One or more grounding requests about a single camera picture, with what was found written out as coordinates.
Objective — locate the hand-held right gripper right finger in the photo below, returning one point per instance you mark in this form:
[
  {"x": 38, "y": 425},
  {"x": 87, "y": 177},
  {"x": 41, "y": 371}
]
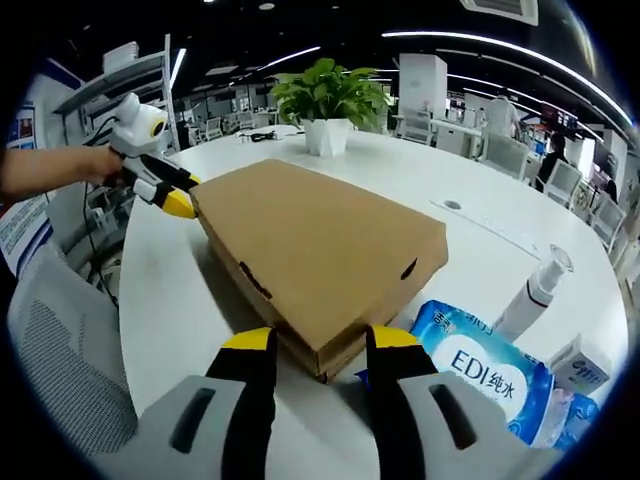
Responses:
[{"x": 400, "y": 400}]

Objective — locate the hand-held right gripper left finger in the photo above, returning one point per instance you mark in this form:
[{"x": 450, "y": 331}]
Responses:
[{"x": 245, "y": 400}]

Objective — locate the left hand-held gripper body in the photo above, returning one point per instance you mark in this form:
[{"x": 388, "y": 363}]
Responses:
[{"x": 132, "y": 130}]

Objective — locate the blue wet wipes pack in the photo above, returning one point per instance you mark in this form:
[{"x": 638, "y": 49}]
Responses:
[{"x": 475, "y": 370}]

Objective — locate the brown cardboard shoe box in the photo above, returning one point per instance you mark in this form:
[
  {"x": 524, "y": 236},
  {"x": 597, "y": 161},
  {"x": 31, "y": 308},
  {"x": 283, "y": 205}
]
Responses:
[{"x": 310, "y": 240}]

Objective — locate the white pump bottle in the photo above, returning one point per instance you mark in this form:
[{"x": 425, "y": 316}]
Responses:
[{"x": 525, "y": 300}]

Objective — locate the small white grey carton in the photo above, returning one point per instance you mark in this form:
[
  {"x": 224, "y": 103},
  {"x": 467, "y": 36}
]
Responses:
[{"x": 582, "y": 367}]

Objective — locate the person's left hand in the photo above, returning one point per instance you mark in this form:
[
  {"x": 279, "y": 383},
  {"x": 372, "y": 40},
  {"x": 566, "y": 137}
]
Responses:
[{"x": 100, "y": 167}]

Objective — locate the grey metal shelf rack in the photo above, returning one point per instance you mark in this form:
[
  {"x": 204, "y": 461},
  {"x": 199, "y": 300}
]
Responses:
[{"x": 127, "y": 72}]

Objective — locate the green potted plant white pot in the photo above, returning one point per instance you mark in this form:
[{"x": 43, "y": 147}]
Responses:
[{"x": 327, "y": 105}]

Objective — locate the grey mesh office chair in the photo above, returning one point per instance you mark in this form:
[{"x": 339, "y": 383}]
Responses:
[{"x": 65, "y": 350}]

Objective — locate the group of white office chairs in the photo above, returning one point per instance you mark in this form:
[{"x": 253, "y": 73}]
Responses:
[{"x": 505, "y": 150}]

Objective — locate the curved ceiling light strip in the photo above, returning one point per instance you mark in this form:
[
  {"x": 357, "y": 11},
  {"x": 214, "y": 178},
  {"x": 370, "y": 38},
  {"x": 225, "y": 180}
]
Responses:
[{"x": 425, "y": 35}]

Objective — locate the white ceiling air conditioner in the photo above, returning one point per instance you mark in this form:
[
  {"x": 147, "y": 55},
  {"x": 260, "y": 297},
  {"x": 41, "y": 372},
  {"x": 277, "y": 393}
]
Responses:
[{"x": 500, "y": 10}]

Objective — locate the blue white wall poster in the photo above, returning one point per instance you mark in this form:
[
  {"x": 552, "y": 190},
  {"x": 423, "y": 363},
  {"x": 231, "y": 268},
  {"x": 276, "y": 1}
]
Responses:
[{"x": 22, "y": 230}]

